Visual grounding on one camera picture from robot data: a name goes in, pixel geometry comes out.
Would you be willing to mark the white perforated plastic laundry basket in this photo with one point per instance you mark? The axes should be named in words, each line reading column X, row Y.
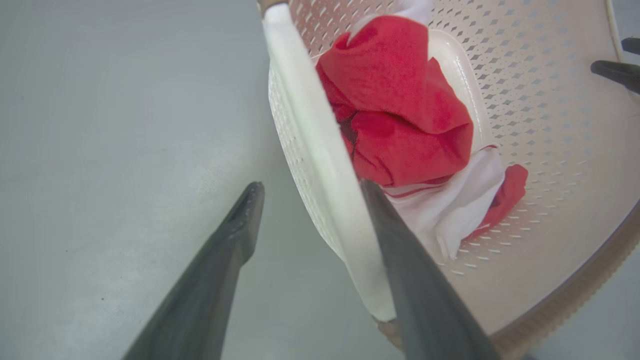
column 550, row 175

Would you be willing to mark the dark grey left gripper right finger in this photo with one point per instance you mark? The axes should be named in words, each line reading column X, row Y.
column 425, row 300

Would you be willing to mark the white garment with red trim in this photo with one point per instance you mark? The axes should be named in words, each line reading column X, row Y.
column 450, row 210

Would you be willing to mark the red cloth garment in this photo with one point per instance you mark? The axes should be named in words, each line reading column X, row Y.
column 400, row 105

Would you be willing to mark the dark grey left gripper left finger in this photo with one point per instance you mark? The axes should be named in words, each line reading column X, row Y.
column 200, row 300

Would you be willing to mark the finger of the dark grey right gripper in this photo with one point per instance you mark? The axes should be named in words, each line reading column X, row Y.
column 620, row 72
column 632, row 45

